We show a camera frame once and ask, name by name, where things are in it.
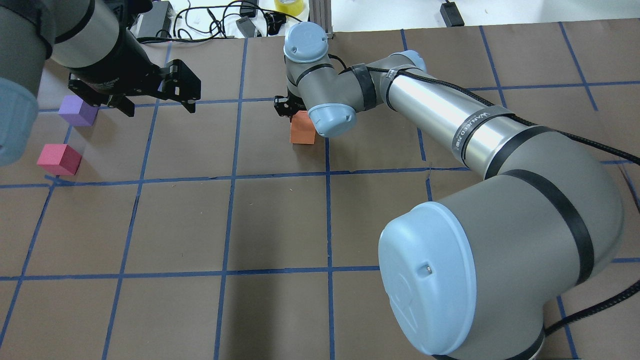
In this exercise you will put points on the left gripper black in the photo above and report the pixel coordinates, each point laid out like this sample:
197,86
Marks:
116,61

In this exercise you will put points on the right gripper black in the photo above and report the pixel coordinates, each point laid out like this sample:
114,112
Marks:
284,106

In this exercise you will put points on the orange foam block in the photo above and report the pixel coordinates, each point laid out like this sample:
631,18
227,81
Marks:
302,130

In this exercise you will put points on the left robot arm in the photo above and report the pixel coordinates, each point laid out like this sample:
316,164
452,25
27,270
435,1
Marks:
93,41

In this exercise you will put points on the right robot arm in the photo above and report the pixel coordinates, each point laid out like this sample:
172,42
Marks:
467,276

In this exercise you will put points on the purple foam block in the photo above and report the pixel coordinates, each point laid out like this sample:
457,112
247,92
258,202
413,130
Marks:
77,112

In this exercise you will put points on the yellow tape roll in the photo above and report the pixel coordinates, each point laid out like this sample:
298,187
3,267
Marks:
290,7

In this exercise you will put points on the red foam block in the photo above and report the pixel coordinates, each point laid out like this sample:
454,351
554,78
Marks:
59,159

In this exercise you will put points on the black power adapter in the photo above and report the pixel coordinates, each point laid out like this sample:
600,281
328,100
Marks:
451,14

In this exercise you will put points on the aluminium frame post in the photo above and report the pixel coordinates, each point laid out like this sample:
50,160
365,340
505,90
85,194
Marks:
321,14

